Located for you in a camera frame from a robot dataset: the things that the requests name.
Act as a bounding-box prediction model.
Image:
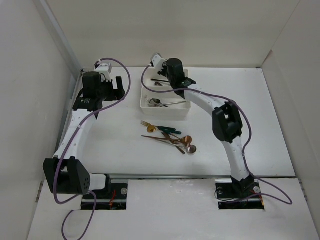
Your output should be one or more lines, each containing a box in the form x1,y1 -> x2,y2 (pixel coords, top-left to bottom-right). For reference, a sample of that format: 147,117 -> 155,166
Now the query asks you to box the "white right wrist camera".
150,53 -> 167,72

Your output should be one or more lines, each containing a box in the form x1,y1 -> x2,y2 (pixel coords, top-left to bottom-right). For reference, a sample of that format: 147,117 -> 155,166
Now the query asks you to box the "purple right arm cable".
141,64 -> 294,205

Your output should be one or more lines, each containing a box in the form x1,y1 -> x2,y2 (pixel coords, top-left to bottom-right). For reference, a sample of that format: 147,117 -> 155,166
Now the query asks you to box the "dark brown spoon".
154,82 -> 170,87

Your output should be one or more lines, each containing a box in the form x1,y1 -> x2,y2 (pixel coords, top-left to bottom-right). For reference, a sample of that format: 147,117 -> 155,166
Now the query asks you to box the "silver round spoon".
175,145 -> 197,155

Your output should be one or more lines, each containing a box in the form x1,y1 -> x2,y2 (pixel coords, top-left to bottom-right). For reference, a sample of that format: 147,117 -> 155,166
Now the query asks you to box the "gold spoon green handle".
147,125 -> 176,133

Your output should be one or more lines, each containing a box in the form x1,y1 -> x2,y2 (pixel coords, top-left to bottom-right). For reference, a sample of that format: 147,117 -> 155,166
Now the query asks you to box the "white near container tray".
140,87 -> 191,121

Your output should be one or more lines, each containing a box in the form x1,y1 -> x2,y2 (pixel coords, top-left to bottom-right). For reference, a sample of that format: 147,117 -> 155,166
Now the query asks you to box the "silver fork shiny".
143,95 -> 169,108

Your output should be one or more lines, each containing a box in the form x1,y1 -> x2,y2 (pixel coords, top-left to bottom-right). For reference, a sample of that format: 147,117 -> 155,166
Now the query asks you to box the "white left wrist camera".
94,59 -> 112,82

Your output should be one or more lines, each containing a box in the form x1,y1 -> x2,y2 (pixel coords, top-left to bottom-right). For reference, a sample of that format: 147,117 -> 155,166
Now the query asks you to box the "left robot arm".
43,71 -> 126,199

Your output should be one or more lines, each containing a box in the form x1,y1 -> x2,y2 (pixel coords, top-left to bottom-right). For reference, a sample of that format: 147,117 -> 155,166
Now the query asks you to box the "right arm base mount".
214,179 -> 265,210

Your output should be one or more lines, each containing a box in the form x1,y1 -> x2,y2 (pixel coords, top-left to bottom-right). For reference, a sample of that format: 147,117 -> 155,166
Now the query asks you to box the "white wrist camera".
94,59 -> 112,82
150,53 -> 167,72

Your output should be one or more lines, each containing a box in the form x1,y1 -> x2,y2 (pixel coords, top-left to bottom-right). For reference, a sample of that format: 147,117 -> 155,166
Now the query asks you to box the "silver fork matte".
162,101 -> 186,106

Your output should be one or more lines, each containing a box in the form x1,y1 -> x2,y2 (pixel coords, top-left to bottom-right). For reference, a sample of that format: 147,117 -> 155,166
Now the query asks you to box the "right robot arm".
151,55 -> 254,197

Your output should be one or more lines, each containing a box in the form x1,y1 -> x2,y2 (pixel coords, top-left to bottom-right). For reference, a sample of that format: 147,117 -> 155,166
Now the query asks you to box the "gold fork green handle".
140,120 -> 182,135

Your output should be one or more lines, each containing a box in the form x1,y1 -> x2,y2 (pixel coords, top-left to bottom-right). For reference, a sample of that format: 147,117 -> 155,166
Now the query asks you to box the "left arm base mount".
89,173 -> 128,211

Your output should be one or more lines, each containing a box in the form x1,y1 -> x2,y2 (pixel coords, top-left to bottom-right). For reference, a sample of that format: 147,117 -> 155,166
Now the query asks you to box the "copper fork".
142,135 -> 186,155

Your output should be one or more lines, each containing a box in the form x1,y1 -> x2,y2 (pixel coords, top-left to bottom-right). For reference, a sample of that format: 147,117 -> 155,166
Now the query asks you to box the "copper round spoon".
159,136 -> 192,145

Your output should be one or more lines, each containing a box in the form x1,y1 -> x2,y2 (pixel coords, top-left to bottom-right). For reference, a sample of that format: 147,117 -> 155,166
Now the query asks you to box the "black round spoon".
150,78 -> 170,83

